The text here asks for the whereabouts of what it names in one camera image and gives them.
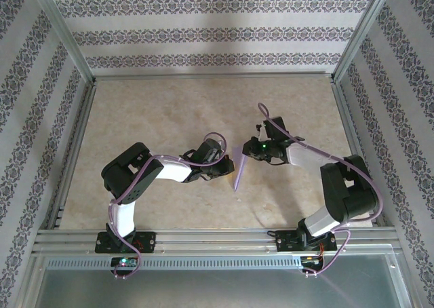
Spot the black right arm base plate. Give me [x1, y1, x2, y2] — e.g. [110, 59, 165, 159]
[276, 229, 337, 253]

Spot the grey metal panel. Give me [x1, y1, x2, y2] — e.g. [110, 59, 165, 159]
[25, 253, 414, 308]

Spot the grey slotted cable duct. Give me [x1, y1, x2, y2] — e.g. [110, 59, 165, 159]
[45, 256, 302, 271]

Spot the aluminium mounting rail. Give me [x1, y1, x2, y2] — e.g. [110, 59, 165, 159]
[32, 229, 397, 254]

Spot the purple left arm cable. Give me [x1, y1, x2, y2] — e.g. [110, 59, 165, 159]
[107, 132, 233, 281]

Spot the circuit board with orange light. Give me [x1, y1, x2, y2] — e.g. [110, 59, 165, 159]
[300, 255, 325, 267]

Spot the aluminium frame post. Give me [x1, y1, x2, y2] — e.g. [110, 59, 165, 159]
[330, 0, 397, 83]
[28, 0, 98, 85]

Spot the circuit board with green light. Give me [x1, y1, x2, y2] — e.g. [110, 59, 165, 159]
[111, 256, 138, 268]

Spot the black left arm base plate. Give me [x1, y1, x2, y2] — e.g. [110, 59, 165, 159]
[94, 231, 157, 254]

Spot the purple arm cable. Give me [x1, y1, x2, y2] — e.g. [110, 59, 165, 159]
[107, 132, 233, 281]
[257, 102, 384, 277]

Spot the aluminium table edge rail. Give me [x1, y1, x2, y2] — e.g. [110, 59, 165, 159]
[330, 79, 387, 227]
[43, 80, 99, 230]
[92, 71, 336, 82]

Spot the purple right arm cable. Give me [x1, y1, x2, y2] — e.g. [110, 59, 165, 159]
[257, 102, 384, 277]

